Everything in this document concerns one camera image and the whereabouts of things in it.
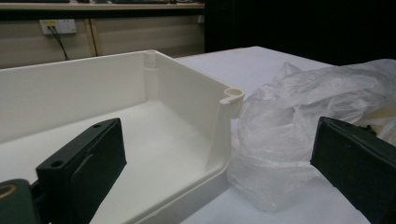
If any pale table cover sheet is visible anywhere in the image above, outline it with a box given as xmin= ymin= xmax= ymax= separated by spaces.
xmin=174 ymin=46 xmax=396 ymax=224

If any clear plastic bag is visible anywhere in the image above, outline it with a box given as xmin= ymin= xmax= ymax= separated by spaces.
xmin=227 ymin=59 xmax=396 ymax=214

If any white wall socket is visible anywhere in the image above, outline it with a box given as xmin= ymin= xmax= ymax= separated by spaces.
xmin=39 ymin=19 xmax=78 ymax=35

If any white plastic tray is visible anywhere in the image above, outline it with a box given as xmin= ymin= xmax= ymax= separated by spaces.
xmin=0 ymin=49 xmax=246 ymax=224

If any black wall cable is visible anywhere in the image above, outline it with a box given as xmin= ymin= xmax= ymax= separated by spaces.
xmin=49 ymin=26 xmax=71 ymax=62

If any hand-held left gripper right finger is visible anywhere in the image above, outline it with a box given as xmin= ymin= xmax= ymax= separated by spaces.
xmin=310 ymin=116 xmax=396 ymax=224

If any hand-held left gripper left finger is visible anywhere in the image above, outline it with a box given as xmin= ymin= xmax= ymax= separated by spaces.
xmin=35 ymin=117 xmax=128 ymax=224

